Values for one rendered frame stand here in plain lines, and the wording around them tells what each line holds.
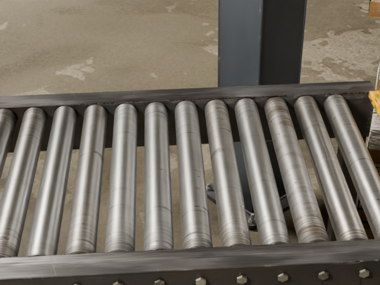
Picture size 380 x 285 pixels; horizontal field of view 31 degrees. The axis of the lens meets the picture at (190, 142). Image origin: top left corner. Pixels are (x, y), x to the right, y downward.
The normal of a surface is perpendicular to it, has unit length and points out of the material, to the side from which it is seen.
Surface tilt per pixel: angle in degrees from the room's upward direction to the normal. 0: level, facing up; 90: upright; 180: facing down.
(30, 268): 0
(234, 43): 90
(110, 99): 0
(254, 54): 90
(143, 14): 0
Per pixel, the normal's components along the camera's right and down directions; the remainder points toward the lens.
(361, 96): 0.05, 0.58
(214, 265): -0.02, -0.81
